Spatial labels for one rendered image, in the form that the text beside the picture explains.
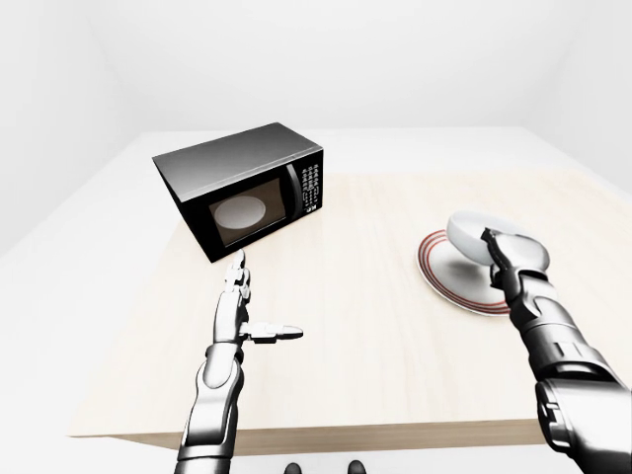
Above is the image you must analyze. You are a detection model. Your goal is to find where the black microwave oven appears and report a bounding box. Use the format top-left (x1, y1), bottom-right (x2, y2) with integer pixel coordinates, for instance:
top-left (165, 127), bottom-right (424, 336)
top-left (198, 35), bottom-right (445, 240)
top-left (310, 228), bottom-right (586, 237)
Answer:
top-left (151, 121), bottom-right (326, 266)

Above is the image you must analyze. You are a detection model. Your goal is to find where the white plate with red rings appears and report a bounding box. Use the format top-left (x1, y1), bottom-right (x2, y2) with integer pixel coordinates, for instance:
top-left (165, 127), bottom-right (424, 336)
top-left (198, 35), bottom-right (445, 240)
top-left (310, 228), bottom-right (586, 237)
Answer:
top-left (417, 229), bottom-right (513, 317)

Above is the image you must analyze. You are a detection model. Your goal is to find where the white bowl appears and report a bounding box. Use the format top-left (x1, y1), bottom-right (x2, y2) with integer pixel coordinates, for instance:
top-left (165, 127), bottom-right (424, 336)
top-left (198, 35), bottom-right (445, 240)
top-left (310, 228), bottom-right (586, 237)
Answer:
top-left (445, 210), bottom-right (518, 267)

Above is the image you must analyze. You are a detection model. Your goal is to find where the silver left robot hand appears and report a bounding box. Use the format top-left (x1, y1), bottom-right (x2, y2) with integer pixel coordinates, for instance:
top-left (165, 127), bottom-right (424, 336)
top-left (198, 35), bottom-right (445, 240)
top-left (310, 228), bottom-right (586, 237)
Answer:
top-left (210, 249), bottom-right (305, 348)

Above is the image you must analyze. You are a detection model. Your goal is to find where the white microwave turntable plate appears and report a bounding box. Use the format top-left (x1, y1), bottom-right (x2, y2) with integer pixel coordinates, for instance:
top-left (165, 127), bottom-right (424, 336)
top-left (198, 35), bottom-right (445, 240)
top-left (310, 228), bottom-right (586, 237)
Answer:
top-left (214, 196), bottom-right (269, 230)

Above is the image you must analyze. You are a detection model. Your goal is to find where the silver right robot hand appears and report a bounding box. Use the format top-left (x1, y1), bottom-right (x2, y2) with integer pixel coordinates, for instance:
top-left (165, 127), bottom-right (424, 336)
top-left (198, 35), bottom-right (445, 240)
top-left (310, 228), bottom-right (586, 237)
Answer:
top-left (480, 226), bottom-right (551, 290)

